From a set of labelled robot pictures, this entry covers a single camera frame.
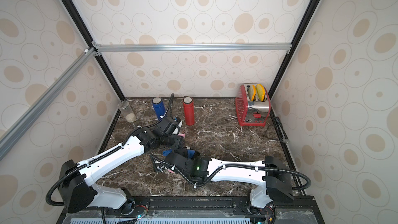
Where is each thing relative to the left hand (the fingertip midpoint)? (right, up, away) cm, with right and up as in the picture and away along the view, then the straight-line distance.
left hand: (184, 141), depth 78 cm
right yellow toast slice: (+45, +28, +17) cm, 56 cm away
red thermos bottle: (+1, +19, +13) cm, 23 cm away
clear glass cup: (-39, +18, +17) cm, 46 cm away
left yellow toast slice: (+40, +27, +18) cm, 52 cm away
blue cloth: (+4, -5, -5) cm, 8 cm away
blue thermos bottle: (-17, +19, +12) cm, 28 cm away
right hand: (-4, -5, -6) cm, 8 cm away
